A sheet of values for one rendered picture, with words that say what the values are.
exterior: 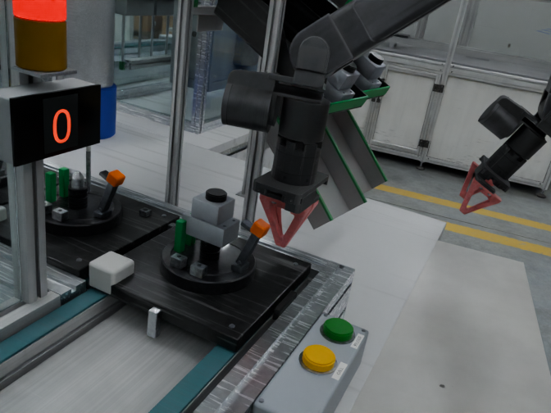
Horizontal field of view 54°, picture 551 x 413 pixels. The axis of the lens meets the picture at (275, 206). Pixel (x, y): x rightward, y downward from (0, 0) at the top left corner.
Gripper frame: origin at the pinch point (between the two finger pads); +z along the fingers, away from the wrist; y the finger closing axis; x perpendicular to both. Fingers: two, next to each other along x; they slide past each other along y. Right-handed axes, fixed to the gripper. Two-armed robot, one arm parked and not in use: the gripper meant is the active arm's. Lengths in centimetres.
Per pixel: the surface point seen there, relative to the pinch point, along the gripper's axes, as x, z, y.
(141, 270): -17.9, 9.1, 6.3
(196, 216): -12.5, 0.1, 1.9
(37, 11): -21.3, -25.5, 20.9
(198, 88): -70, 4, -86
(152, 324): -10.8, 11.3, 12.7
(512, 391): 35.0, 19.4, -16.2
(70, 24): -92, -12, -53
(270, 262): -4.4, 8.8, -8.2
